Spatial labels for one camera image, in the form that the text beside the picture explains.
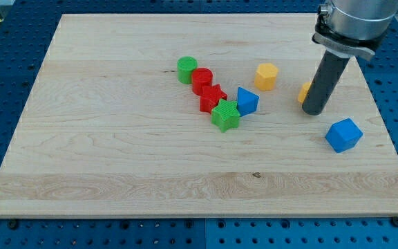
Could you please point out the yellow hexagon block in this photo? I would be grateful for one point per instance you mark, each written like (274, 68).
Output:
(265, 77)

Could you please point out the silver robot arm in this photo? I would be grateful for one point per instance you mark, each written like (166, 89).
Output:
(353, 27)

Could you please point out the green star block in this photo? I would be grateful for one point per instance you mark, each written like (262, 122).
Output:
(225, 115)

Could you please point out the red star block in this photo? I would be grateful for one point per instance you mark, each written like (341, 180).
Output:
(210, 97)

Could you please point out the red cylinder block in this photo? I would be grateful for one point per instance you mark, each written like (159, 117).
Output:
(199, 78)

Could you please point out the blue triangle block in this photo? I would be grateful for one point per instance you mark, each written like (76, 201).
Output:
(247, 101)

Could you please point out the green cylinder block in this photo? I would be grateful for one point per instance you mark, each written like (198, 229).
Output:
(185, 66)

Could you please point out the wooden board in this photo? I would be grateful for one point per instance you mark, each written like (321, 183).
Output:
(108, 131)

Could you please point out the yellow block behind pusher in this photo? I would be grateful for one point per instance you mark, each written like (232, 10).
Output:
(303, 92)

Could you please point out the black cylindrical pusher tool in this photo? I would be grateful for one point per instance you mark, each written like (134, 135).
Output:
(325, 79)

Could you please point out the blue cube block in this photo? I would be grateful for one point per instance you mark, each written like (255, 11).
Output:
(343, 135)

